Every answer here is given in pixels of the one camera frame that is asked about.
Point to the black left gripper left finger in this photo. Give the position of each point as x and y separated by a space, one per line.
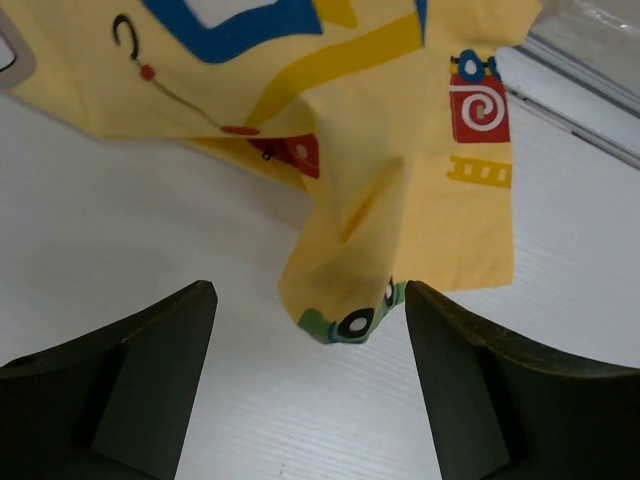
114 403

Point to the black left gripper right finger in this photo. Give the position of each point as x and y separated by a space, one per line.
503 406

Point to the yellow vehicle-print cloth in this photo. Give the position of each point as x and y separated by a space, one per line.
391 115

